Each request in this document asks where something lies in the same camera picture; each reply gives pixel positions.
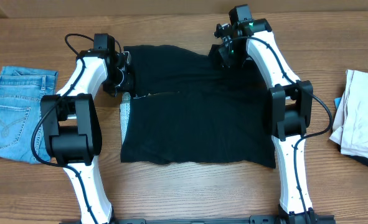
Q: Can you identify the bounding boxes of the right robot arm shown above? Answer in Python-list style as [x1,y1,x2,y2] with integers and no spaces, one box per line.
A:
[211,4,316,223]

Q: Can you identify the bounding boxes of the white folded garment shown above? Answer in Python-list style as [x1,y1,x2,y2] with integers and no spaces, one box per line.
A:
[330,70,368,159]

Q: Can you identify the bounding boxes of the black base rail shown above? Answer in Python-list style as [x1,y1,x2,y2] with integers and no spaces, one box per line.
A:
[111,215,288,224]

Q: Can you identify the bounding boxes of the black shorts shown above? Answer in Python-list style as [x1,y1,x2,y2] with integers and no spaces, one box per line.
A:
[121,45,276,168]

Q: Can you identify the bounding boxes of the blue patterned cloth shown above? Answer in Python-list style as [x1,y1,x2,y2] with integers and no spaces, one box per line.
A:
[334,98,341,109]

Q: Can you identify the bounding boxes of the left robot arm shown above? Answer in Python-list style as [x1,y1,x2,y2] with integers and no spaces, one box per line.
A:
[34,34,134,223]

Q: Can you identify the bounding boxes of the blue denim jeans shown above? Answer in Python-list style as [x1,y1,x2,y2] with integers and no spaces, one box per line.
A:
[0,66,59,164]

